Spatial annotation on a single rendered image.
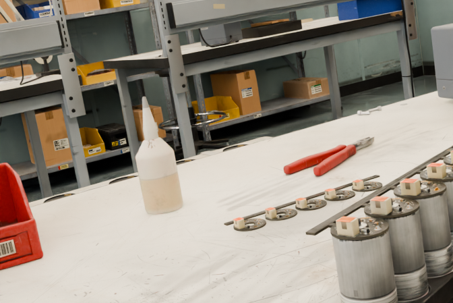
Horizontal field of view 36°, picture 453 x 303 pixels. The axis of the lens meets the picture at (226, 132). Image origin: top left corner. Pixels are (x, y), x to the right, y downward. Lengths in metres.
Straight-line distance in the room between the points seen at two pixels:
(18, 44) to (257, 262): 2.19
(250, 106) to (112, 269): 4.53
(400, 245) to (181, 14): 2.54
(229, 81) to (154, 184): 4.43
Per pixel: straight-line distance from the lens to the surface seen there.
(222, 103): 5.10
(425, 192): 0.35
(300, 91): 5.33
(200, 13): 2.87
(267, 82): 5.58
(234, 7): 2.95
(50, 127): 4.40
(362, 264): 0.30
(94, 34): 4.94
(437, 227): 0.35
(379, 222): 0.31
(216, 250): 0.49
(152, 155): 0.59
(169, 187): 0.60
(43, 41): 2.62
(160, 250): 0.52
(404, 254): 0.33
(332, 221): 0.32
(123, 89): 3.42
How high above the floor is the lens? 0.91
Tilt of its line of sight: 10 degrees down
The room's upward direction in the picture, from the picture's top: 9 degrees counter-clockwise
